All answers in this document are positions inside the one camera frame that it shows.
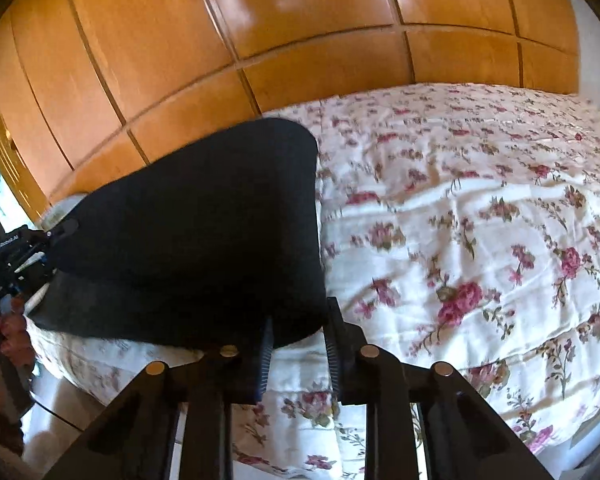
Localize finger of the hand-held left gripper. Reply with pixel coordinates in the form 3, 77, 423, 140
44, 216, 80, 249

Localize floral bedspread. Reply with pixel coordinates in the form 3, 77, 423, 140
25, 82, 600, 480

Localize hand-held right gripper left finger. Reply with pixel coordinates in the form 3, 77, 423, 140
45, 316, 276, 480

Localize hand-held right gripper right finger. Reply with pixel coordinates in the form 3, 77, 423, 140
325, 296, 556, 480

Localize black pants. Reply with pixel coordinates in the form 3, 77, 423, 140
25, 117, 328, 351

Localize person's left hand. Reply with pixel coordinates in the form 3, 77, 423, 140
0, 299, 32, 357

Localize wooden wardrobe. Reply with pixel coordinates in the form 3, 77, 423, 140
0, 0, 581, 221

